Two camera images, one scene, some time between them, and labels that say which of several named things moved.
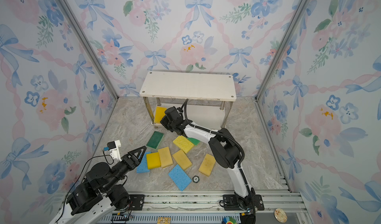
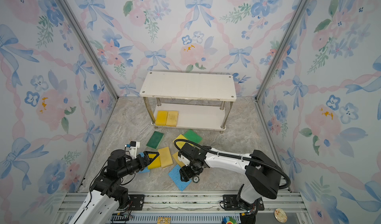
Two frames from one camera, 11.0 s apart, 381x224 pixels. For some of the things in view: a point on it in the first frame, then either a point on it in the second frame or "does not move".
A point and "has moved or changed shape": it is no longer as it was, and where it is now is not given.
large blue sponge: x=180 y=177 does not move
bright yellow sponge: x=153 y=160 does not move
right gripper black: x=164 y=121 to x=185 y=175
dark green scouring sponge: x=155 y=140 does not move
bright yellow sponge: x=159 y=114 has moved or changed shape
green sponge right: x=194 y=141 does not move
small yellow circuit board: x=163 y=220 does not move
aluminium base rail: x=206 y=207 does not move
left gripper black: x=132 y=161 to x=142 y=165
